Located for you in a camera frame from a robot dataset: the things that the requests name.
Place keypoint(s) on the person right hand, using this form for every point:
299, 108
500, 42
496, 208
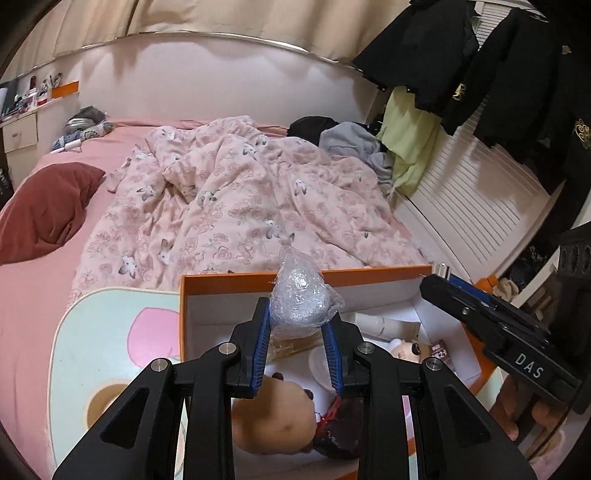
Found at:
514, 400

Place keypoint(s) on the black garment on bed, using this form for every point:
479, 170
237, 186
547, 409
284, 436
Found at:
310, 128

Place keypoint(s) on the white slatted wardrobe door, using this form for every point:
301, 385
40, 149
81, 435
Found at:
475, 208

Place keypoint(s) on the pink floral duvet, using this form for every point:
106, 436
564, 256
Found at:
225, 197

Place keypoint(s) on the orange box on cabinet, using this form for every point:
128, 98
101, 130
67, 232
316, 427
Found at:
65, 90

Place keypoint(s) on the small doll head figure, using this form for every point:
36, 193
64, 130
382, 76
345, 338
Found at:
411, 351

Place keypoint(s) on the dark red pillow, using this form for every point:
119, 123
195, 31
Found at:
47, 210

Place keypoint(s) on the orange cardboard storage box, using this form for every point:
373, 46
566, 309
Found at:
419, 420

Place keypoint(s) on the mint green lap table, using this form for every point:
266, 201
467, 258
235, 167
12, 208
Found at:
108, 336

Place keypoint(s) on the grey hoodie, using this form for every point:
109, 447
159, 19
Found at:
351, 139

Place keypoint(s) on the brown card box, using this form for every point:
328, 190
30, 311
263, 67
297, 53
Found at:
440, 350

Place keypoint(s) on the clear plastic bubble bag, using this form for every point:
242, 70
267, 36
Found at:
301, 301

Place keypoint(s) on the white bedside cabinet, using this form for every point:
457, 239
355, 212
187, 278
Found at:
20, 133

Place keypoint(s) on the beige curtain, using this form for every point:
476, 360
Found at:
332, 29

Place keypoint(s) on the lime green garment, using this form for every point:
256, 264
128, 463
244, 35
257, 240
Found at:
410, 135

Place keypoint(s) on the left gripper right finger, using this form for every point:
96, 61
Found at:
360, 369

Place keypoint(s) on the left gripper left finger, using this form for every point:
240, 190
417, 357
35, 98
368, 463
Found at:
232, 370

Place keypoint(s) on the white cosmetic tube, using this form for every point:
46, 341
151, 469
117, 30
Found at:
384, 328

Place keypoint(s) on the black hanging clothes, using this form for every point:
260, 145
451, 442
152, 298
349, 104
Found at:
529, 80

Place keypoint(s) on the beige plush doll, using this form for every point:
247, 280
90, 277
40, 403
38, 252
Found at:
281, 420

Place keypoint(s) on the striped clothes pile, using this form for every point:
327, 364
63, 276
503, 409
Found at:
88, 123

